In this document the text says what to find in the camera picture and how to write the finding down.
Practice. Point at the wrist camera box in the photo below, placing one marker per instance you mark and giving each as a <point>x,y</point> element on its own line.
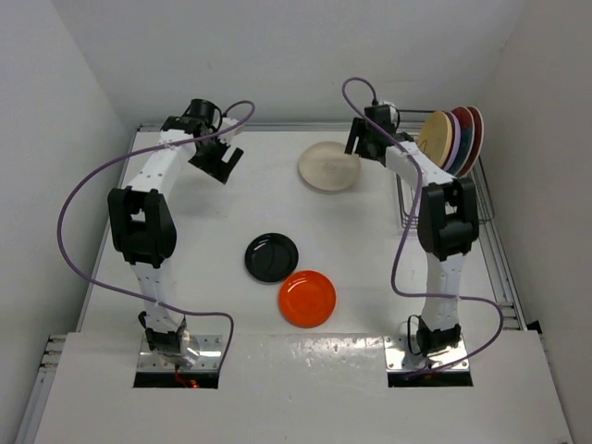
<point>231,127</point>
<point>393,110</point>

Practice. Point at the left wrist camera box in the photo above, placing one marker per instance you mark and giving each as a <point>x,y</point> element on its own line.
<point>231,127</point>

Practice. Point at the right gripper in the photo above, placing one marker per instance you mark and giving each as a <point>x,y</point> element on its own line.
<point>361,129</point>

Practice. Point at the black glossy plate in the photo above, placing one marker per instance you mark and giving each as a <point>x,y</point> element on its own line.
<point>271,257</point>

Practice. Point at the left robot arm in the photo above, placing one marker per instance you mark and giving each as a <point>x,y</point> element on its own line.
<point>142,227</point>

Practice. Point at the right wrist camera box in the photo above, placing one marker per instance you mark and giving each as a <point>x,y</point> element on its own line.
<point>393,110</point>

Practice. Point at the orange glossy plate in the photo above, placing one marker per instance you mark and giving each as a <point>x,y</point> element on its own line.
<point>307,299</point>

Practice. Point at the cream plastic plate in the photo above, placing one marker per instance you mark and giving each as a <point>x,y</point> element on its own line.
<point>326,167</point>

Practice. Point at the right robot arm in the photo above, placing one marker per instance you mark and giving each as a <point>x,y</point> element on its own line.
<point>447,219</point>

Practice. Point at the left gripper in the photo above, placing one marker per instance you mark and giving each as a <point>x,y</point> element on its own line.
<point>215,166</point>

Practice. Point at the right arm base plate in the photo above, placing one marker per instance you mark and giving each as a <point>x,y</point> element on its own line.
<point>448,368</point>

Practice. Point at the red teal floral plate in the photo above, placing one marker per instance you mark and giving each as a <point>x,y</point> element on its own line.
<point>466,122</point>
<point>479,128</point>

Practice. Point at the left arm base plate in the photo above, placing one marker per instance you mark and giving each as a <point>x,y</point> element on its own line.
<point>197,371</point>

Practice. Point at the yellow plastic plate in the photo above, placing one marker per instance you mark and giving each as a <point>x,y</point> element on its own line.
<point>435,138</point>

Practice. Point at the lilac plastic plate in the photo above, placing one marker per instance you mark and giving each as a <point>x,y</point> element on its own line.
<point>455,141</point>

